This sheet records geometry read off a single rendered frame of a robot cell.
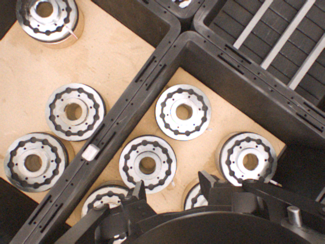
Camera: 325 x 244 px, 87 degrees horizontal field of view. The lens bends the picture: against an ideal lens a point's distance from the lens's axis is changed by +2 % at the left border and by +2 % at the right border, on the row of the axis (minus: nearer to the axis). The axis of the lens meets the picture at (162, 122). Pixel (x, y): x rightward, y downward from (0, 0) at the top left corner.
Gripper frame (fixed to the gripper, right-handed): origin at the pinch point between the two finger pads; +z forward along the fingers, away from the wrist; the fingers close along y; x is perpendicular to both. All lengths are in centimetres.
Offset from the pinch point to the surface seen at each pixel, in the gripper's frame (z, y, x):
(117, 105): 7.6, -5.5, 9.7
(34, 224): 7.5, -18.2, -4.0
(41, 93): 17.6, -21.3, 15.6
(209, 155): 17.6, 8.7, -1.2
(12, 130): 17.6, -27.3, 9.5
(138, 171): 13.9, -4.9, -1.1
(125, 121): 7.6, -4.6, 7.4
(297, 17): 16.7, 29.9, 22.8
